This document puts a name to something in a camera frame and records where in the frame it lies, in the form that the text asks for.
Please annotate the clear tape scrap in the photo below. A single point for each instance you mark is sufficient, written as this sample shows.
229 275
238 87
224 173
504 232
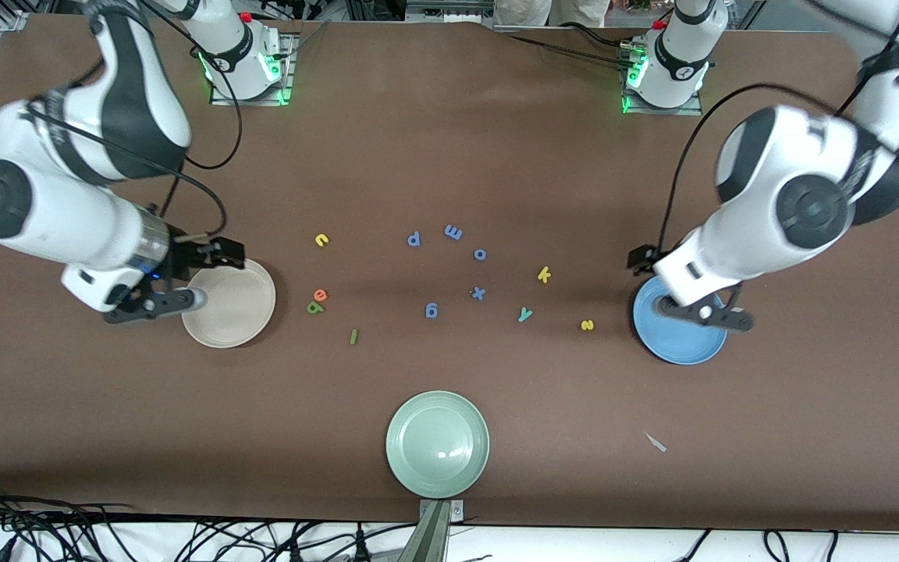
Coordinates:
655 442

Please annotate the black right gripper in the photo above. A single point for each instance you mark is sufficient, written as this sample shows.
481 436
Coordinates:
186 255

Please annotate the blue plate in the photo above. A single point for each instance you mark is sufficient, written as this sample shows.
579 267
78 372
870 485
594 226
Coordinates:
676 347

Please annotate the yellow foam letter k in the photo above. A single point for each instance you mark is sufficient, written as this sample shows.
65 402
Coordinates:
544 274

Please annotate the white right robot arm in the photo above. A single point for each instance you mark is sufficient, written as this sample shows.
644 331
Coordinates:
44 211

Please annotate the teal foam letter y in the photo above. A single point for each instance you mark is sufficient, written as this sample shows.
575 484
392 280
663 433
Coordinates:
525 314

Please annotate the grey metal camera mount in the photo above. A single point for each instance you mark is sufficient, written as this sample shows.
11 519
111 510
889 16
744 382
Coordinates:
434 538

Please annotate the blue foam letter m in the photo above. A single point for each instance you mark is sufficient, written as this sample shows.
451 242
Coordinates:
453 232

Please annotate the person in beige trousers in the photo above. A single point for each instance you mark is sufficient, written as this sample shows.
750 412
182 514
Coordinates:
520 12

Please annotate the blue foam letter x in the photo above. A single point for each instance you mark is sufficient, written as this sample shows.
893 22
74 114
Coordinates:
478 293

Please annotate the brown table mat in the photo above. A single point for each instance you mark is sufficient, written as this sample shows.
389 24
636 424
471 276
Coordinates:
449 156

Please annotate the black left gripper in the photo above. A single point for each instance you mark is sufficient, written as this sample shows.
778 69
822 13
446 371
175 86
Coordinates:
640 258

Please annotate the beige plate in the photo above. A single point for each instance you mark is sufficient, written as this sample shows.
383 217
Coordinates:
239 312

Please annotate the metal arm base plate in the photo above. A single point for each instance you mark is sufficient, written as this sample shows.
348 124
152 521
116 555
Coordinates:
287 62
691 109

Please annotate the pale green plate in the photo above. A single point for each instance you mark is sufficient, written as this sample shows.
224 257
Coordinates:
438 445

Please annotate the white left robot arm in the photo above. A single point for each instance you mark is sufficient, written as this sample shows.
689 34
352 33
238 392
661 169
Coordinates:
762 234

